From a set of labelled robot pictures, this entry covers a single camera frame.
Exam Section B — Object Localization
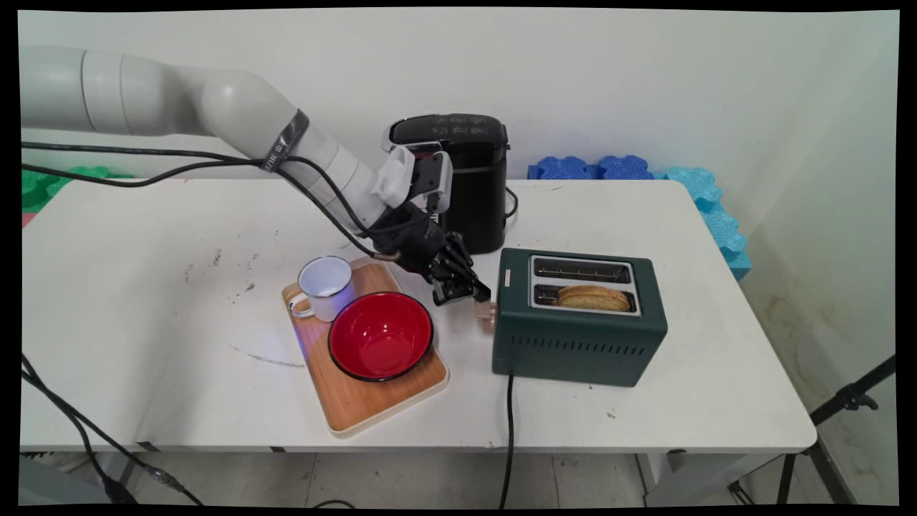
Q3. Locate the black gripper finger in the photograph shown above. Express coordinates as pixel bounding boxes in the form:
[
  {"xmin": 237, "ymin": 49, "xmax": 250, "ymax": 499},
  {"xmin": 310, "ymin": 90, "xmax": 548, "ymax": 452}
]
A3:
[
  {"xmin": 444, "ymin": 232, "xmax": 493, "ymax": 301},
  {"xmin": 429, "ymin": 256, "xmax": 475, "ymax": 307}
]

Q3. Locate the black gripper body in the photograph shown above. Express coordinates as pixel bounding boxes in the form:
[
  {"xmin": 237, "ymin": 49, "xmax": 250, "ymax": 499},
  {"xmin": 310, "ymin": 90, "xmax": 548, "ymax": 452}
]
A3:
[{"xmin": 369, "ymin": 204, "xmax": 451, "ymax": 275}]

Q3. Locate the red bowl black rim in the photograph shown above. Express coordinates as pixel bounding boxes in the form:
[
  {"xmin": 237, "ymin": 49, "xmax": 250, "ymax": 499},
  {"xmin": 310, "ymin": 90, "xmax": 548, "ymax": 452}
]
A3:
[{"xmin": 327, "ymin": 290, "xmax": 436, "ymax": 383}]

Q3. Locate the black coffee machine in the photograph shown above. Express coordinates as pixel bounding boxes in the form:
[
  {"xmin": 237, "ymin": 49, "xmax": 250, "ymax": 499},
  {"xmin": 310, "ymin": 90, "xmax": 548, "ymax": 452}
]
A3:
[{"xmin": 383, "ymin": 113, "xmax": 511, "ymax": 256}]

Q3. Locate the white enamel mug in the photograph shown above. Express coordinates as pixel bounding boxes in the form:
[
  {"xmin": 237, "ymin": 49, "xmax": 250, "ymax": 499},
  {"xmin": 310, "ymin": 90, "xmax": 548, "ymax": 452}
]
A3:
[{"xmin": 287, "ymin": 255, "xmax": 357, "ymax": 323}]

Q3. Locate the toast bread slice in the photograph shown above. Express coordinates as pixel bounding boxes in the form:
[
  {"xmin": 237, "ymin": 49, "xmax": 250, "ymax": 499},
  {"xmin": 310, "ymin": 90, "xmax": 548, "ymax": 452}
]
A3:
[{"xmin": 556, "ymin": 285, "xmax": 632, "ymax": 312}]

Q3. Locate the dark green toaster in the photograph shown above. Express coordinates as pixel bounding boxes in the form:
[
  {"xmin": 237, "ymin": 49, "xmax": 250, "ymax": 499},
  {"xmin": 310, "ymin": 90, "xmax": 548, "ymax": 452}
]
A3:
[{"xmin": 491, "ymin": 248, "xmax": 669, "ymax": 388}]

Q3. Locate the blue foam mat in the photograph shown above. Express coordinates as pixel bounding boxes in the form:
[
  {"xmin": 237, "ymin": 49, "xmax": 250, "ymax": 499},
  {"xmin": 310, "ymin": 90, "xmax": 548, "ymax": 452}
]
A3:
[
  {"xmin": 527, "ymin": 156, "xmax": 601, "ymax": 181},
  {"xmin": 597, "ymin": 155, "xmax": 655, "ymax": 181}
]

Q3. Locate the wooden serving tray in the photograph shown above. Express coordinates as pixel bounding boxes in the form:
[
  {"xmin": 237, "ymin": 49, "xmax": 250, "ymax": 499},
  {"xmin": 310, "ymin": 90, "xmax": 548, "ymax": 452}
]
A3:
[{"xmin": 280, "ymin": 254, "xmax": 451, "ymax": 439}]

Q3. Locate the cyan foam mat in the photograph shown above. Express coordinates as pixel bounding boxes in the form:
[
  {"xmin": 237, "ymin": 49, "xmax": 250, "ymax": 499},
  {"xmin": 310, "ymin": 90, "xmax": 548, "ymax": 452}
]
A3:
[
  {"xmin": 653, "ymin": 166, "xmax": 723, "ymax": 213},
  {"xmin": 698, "ymin": 204, "xmax": 752, "ymax": 281}
]

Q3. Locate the white table leg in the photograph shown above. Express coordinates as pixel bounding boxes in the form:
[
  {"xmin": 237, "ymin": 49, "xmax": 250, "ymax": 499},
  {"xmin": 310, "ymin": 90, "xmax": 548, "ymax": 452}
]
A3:
[{"xmin": 93, "ymin": 451, "xmax": 142, "ymax": 504}]

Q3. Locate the black tripod stand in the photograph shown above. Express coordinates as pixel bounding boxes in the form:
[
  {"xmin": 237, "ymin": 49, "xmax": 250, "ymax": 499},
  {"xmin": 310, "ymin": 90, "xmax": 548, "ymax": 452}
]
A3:
[{"xmin": 727, "ymin": 354, "xmax": 897, "ymax": 507}]

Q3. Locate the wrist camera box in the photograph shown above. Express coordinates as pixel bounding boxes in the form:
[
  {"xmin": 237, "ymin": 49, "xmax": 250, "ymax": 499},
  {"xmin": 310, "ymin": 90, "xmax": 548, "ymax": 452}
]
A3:
[{"xmin": 372, "ymin": 144, "xmax": 454, "ymax": 214}]

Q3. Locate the black toaster power cable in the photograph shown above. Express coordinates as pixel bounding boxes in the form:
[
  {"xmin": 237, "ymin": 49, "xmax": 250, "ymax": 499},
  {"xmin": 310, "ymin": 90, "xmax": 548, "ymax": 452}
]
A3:
[{"xmin": 499, "ymin": 373, "xmax": 516, "ymax": 509}]

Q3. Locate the grey arm strap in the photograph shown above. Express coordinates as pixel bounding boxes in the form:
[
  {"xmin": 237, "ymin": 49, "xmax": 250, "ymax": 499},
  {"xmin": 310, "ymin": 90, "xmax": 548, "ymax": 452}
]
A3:
[{"xmin": 260, "ymin": 108, "xmax": 311, "ymax": 173}]

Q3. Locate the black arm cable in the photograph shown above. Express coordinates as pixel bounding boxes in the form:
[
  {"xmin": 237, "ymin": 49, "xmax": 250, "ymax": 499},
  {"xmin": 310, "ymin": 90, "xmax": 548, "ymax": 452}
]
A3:
[
  {"xmin": 20, "ymin": 159, "xmax": 373, "ymax": 239},
  {"xmin": 20, "ymin": 141, "xmax": 402, "ymax": 260}
]

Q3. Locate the black hanging cable with connector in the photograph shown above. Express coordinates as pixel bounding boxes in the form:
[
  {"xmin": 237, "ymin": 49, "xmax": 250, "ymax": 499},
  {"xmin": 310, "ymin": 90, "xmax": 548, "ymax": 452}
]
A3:
[{"xmin": 20, "ymin": 353, "xmax": 205, "ymax": 507}]

